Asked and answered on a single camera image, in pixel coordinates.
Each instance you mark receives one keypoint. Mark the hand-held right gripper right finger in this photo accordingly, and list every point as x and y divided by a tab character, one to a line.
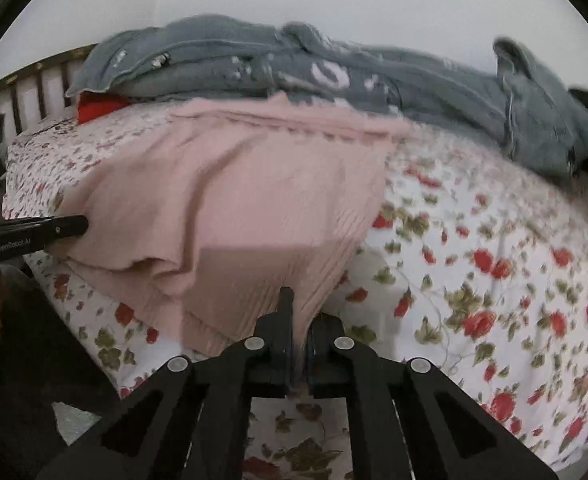
315	355

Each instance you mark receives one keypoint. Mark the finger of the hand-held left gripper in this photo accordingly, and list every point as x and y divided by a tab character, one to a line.
49	232

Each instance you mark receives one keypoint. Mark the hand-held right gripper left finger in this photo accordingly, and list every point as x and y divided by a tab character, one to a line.
285	340

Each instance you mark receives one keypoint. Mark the pink knit sweater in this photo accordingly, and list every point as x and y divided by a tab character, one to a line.
234	195

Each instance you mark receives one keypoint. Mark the wooden slatted headboard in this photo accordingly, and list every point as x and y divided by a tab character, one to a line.
29	85

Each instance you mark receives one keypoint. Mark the person's dark clothing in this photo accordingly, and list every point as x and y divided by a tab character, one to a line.
39	360

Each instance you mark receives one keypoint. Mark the red cloth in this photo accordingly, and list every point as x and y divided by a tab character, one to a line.
99	106

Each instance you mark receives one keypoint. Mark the floral bedsheet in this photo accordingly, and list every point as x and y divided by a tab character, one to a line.
474	285

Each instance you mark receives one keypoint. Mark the grey patterned pajama garment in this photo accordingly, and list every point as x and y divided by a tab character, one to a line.
324	80

